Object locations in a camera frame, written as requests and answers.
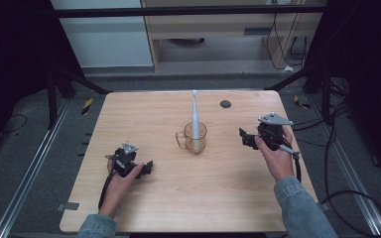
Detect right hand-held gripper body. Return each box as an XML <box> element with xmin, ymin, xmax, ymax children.
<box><xmin>257</xmin><ymin>112</ymin><xmax>301</xmax><ymax>161</ymax></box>

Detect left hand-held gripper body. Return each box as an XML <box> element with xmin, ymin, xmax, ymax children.
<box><xmin>104</xmin><ymin>142</ymin><xmax>140</xmax><ymax>179</ymax></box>

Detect amber glass mug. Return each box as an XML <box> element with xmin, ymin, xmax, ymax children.
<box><xmin>175</xmin><ymin>121</ymin><xmax>208</xmax><ymax>156</ymax></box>

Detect white electric toothbrush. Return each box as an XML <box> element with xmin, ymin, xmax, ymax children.
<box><xmin>190</xmin><ymin>88</ymin><xmax>201</xmax><ymax>152</ymax></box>

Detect person's left hand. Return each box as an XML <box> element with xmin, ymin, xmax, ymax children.
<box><xmin>98</xmin><ymin>160</ymin><xmax>145</xmax><ymax>219</ymax></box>

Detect person's right hand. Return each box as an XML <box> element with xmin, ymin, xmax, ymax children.
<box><xmin>254</xmin><ymin>126</ymin><xmax>296</xmax><ymax>182</ymax></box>

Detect yellow black striped tape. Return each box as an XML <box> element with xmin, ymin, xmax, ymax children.
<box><xmin>80</xmin><ymin>97</ymin><xmax>94</xmax><ymax>116</ymax></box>
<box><xmin>293</xmin><ymin>94</ymin><xmax>312</xmax><ymax>110</ymax></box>

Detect black metal stand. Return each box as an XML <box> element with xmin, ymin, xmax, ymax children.
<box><xmin>264</xmin><ymin>56</ymin><xmax>333</xmax><ymax>127</ymax></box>
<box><xmin>45</xmin><ymin>63</ymin><xmax>112</xmax><ymax>131</ymax></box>

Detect grey tape strip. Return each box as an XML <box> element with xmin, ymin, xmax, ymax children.
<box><xmin>57</xmin><ymin>201</ymin><xmax>80</xmax><ymax>212</ymax></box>

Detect light wooden desk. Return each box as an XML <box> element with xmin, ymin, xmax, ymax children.
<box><xmin>140</xmin><ymin>0</ymin><xmax>328</xmax><ymax>72</ymax></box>

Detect white cabinet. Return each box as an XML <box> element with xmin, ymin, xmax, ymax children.
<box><xmin>50</xmin><ymin>0</ymin><xmax>155</xmax><ymax>68</ymax></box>

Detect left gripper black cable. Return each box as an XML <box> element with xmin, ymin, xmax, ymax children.
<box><xmin>97</xmin><ymin>157</ymin><xmax>117</xmax><ymax>212</ymax></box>

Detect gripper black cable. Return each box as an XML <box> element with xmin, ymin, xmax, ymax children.
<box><xmin>293</xmin><ymin>152</ymin><xmax>304</xmax><ymax>183</ymax></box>
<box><xmin>97</xmin><ymin>157</ymin><xmax>117</xmax><ymax>212</ymax></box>

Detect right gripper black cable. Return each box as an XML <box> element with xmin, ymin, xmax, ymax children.
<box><xmin>293</xmin><ymin>152</ymin><xmax>304</xmax><ymax>183</ymax></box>

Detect hanging black desk cables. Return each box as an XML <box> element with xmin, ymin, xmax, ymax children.
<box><xmin>265</xmin><ymin>13</ymin><xmax>312</xmax><ymax>71</ymax></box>

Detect aluminium floor rail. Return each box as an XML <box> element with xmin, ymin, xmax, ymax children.
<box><xmin>0</xmin><ymin>98</ymin><xmax>71</xmax><ymax>238</ymax></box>
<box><xmin>309</xmin><ymin>95</ymin><xmax>381</xmax><ymax>238</ymax></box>

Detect thin black floor cable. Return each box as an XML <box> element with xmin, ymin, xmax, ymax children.
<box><xmin>0</xmin><ymin>113</ymin><xmax>28</xmax><ymax>135</ymax></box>

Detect looped black floor cable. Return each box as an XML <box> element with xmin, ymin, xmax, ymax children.
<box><xmin>319</xmin><ymin>98</ymin><xmax>381</xmax><ymax>238</ymax></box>

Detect black horizontal frame bar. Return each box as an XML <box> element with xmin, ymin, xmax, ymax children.
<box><xmin>51</xmin><ymin>4</ymin><xmax>328</xmax><ymax>19</ymax></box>

